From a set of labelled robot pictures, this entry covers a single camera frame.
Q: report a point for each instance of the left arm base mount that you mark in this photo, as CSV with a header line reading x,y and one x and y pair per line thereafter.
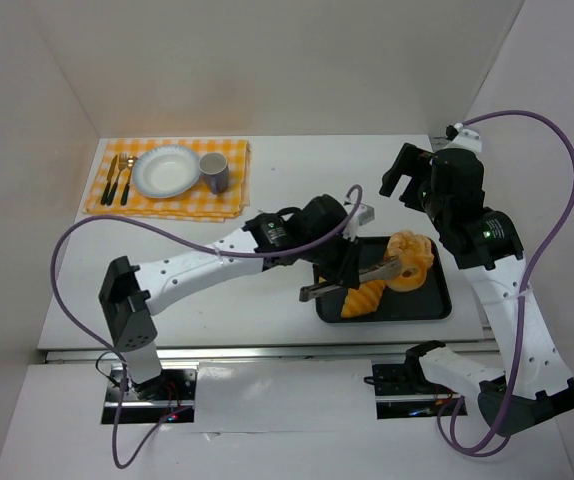
x,y
174,400

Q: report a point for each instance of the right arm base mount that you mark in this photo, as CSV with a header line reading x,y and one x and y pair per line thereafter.
x,y
397,396

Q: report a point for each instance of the purple mug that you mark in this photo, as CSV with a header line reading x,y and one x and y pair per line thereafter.
x,y
214,169

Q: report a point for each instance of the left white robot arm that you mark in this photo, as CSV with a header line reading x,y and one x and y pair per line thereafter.
x,y
131,295

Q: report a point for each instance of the metal tongs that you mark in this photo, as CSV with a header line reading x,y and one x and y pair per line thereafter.
x,y
385,270

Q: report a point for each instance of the aluminium rail front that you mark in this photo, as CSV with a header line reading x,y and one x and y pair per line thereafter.
x,y
485,346

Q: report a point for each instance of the knife with dark handle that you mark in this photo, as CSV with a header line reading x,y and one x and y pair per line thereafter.
x,y
109,177

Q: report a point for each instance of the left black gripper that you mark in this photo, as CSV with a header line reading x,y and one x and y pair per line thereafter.
x,y
344,266

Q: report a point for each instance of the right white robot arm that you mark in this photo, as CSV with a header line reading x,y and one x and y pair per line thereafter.
x,y
535,384

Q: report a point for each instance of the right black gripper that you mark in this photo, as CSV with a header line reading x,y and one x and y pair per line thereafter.
x,y
406,172

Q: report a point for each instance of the ring donut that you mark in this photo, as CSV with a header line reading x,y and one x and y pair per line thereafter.
x,y
411,278

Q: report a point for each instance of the croissant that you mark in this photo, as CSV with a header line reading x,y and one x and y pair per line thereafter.
x,y
364,300

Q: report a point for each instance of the sugared round pastry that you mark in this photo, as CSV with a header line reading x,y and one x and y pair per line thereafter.
x,y
414,251

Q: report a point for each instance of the black tray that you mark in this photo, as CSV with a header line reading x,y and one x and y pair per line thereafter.
x,y
430,302

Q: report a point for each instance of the white paper plate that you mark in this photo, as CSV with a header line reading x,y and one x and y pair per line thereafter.
x,y
166,171

